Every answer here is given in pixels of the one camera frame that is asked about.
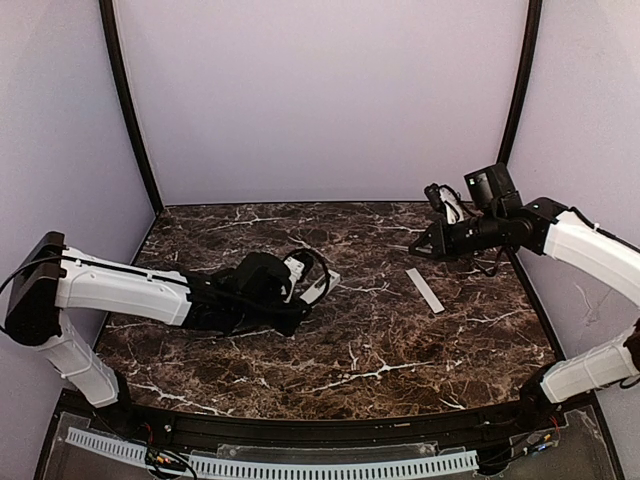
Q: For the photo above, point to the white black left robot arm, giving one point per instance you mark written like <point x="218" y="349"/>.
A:
<point x="54" y="278"/>

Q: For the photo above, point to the black right corner post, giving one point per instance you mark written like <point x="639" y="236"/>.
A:
<point x="523" y="72"/>

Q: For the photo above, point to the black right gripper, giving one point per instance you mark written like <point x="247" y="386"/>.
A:
<point x="439" y="240"/>

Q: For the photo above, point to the white remote control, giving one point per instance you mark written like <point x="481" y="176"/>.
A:
<point x="320" y="288"/>

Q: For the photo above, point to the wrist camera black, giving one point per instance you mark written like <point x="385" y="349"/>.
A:
<point x="445" y="201"/>
<point x="299" y="262"/>

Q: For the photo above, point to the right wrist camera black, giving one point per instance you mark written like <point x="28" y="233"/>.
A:
<point x="445" y="201"/>

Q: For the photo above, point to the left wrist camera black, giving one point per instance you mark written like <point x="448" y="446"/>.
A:
<point x="299" y="262"/>

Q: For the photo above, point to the black front mounting rail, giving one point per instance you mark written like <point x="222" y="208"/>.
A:
<point x="482" y="428"/>

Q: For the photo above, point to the white slotted cable duct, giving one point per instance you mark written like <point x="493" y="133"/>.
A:
<point x="411" y="461"/>

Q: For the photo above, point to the white remote battery cover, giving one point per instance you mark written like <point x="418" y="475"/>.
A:
<point x="425" y="291"/>

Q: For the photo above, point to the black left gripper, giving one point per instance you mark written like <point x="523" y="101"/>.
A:
<point x="298" y="312"/>

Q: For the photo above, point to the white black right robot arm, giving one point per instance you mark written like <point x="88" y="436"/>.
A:
<point x="545" y="227"/>

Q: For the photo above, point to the black corner frame post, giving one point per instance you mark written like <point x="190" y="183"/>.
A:
<point x="128" y="110"/>

